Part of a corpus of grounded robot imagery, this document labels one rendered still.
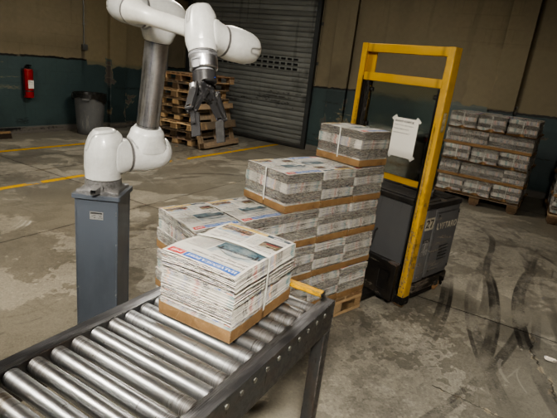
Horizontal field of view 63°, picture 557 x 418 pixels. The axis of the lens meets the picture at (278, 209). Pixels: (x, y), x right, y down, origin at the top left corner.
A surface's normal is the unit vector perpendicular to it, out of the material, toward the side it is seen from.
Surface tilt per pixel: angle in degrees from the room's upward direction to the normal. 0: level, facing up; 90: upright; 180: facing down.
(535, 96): 90
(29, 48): 90
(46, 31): 90
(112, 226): 90
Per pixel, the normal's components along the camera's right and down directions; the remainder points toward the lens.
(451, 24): -0.51, 0.20
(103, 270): 0.02, 0.30
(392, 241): -0.75, 0.11
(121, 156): 0.73, 0.23
